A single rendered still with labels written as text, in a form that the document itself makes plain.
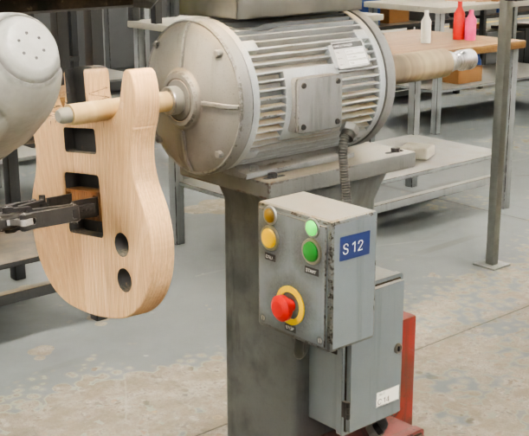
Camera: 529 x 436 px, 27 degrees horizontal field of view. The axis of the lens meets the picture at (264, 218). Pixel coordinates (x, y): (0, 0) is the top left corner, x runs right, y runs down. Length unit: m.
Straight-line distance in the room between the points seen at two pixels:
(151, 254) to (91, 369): 2.27
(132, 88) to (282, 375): 0.63
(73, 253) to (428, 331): 2.56
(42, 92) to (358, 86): 0.91
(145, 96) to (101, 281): 0.32
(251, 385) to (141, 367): 1.86
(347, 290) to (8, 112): 0.70
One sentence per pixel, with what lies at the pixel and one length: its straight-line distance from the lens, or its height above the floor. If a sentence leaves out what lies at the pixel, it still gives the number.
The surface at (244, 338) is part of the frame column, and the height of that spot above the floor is 0.78.
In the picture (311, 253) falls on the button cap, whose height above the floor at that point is 1.07.
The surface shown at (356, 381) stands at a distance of 1.89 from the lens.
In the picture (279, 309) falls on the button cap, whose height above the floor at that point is 0.98.
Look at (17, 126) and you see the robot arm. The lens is 1.07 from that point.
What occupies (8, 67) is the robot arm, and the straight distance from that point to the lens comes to 1.01.
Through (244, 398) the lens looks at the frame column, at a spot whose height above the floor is 0.66.
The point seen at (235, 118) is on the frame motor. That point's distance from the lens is 1.68.
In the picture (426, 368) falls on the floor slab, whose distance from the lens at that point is 3.87.
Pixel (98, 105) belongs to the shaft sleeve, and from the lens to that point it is 1.65.
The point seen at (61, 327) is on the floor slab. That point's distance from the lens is 4.28.
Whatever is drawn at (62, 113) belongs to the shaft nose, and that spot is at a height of 1.25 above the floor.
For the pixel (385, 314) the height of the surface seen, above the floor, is 0.87.
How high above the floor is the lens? 1.54
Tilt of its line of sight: 16 degrees down
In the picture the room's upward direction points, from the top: straight up
